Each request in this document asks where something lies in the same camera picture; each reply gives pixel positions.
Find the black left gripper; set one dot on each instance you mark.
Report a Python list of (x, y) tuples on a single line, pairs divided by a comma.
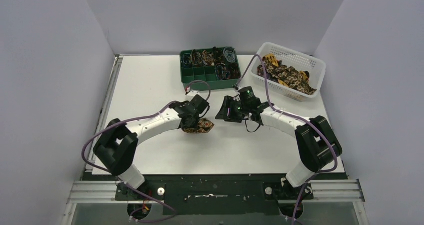
[(191, 120)]

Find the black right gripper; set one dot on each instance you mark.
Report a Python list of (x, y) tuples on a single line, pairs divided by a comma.
[(229, 103)]

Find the orange green patterned tie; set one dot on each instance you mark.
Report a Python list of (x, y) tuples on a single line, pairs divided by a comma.
[(204, 126)]

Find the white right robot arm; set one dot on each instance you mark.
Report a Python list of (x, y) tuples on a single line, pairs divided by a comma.
[(317, 143)]

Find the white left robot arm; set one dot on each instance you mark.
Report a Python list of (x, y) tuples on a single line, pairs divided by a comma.
[(118, 142)]

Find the pile of patterned ties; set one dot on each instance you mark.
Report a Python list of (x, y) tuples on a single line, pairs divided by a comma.
[(285, 75)]

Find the rolled dark red tie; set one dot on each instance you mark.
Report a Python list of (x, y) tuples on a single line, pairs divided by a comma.
[(234, 71)]

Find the rolled blue red tie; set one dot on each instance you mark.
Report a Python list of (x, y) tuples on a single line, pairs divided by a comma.
[(221, 72)]

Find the green divided organizer tray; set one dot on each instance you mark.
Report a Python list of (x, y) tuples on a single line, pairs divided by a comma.
[(205, 76)]

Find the rolled blue striped tie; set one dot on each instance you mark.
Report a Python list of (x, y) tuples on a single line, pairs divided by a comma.
[(186, 60)]

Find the rolled brown patterned tie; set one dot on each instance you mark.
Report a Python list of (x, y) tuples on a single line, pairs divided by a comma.
[(196, 58)]

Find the rolled dark patterned tie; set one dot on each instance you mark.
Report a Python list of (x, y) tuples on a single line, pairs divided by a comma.
[(218, 55)]

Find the rolled tan patterned tie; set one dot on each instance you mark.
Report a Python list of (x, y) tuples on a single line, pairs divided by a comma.
[(208, 58)]

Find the rolled light blue tie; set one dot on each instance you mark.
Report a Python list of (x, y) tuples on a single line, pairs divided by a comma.
[(230, 55)]

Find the white plastic mesh basket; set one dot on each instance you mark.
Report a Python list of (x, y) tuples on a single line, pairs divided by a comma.
[(299, 61)]

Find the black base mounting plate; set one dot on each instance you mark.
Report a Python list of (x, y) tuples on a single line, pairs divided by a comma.
[(215, 194)]

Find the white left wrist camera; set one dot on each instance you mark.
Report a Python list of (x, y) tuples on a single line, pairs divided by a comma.
[(192, 94)]

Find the aluminium frame rail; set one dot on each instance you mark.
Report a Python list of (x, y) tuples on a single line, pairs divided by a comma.
[(70, 208)]

